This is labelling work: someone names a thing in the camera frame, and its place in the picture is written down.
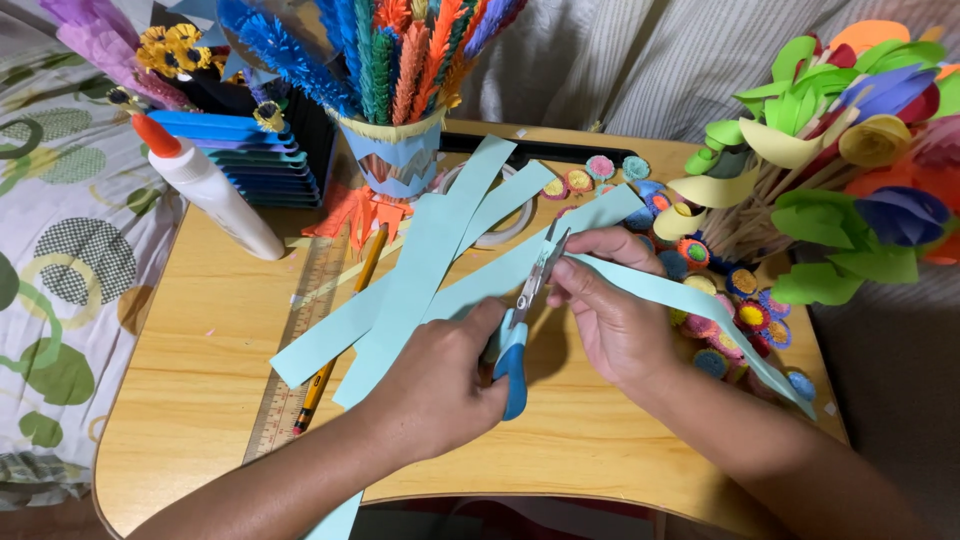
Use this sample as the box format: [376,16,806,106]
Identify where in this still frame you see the person's right hand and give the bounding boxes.
[546,227,680,393]

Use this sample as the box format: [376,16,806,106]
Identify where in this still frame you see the person's left hand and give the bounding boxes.
[366,297,513,453]

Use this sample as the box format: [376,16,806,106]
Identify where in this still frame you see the blue handled scissors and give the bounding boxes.
[489,217,573,423]

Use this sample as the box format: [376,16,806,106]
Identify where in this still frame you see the curved light blue paper strip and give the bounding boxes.
[564,251,819,423]

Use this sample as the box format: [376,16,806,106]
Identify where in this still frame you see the pile of small quilled flowers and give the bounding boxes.
[538,153,819,405]

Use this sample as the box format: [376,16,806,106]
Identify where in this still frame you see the yellow pencil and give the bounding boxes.
[291,223,392,437]

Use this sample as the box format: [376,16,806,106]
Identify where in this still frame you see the narrow light blue paper strip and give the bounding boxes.
[270,159,558,391]

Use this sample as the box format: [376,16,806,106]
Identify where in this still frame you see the wide light blue paper strip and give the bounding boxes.
[332,135,519,411]

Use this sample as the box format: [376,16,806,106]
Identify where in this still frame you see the long light blue paper strip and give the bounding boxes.
[306,183,648,540]

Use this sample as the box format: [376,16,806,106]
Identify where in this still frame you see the pale yellow paper strip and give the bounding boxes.
[285,234,410,310]

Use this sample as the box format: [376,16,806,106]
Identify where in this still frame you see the wooden ruler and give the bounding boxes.
[241,225,354,466]

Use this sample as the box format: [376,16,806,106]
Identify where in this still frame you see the clear tape roll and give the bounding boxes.
[438,161,536,249]

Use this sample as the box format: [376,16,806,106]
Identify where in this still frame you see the orange fringed paper scrap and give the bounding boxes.
[303,183,414,258]

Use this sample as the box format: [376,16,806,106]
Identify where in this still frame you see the blue paper covered cup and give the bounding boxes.
[335,107,448,201]

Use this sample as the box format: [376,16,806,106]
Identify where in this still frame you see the bouquet of paper stick flowers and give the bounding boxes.
[651,18,960,309]

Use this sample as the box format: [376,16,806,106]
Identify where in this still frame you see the white striped fabric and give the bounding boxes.
[456,0,960,145]

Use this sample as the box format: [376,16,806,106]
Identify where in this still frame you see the white glue bottle orange cap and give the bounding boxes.
[131,112,287,262]

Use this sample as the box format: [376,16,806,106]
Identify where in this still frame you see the bunch of colourful paper feathers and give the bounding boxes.
[216,0,528,127]

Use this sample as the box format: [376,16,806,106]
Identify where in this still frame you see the patterned bedsheet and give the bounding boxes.
[0,0,190,513]

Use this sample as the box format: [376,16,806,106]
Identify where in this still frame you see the yellow paper sunflowers bunch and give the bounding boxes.
[135,22,217,81]

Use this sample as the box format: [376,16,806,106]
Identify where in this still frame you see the purple tissue paper flowers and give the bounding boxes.
[39,0,198,112]

